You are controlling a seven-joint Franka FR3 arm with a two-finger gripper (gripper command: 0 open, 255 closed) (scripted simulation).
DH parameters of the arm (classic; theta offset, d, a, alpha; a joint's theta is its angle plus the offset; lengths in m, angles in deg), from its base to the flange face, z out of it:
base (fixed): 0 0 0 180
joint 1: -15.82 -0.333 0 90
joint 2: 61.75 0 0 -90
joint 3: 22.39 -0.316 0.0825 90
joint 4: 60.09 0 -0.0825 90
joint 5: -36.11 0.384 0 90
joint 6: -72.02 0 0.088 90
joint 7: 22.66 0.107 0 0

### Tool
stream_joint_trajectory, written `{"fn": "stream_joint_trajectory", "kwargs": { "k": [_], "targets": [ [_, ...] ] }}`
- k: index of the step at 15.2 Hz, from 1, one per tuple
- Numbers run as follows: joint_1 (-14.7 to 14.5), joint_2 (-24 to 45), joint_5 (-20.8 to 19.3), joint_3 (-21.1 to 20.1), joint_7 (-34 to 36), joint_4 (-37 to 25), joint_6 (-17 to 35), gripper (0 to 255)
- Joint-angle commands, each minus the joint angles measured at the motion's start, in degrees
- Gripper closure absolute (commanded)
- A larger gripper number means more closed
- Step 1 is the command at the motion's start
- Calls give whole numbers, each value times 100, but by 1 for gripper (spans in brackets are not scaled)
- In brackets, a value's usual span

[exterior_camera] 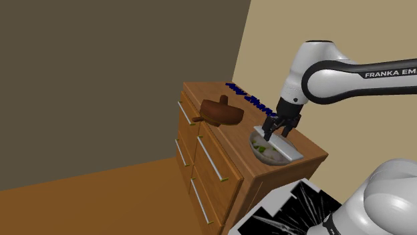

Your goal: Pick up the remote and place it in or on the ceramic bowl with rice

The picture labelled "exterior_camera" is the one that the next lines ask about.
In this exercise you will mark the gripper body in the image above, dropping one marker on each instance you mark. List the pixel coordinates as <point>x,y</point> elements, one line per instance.
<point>288,109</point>

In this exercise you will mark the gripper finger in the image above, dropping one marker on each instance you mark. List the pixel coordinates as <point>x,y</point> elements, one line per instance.
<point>289,126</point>
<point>268,127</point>

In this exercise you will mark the silver slab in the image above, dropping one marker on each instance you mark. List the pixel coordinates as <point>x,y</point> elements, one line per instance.
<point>288,150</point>

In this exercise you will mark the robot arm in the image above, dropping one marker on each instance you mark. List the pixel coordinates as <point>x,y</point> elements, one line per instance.
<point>329,81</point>

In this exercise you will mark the grey bowl with food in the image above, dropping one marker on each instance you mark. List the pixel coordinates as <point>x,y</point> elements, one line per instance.
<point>265,153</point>

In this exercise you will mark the dark blue jagged strip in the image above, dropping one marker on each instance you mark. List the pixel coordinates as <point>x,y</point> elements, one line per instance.
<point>255,102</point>

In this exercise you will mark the wooden chest of drawers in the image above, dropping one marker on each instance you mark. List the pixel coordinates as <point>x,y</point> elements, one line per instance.
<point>234,143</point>

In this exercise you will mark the brown wooden lidded pan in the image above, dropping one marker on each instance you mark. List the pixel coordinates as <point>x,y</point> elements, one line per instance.
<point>221,112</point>

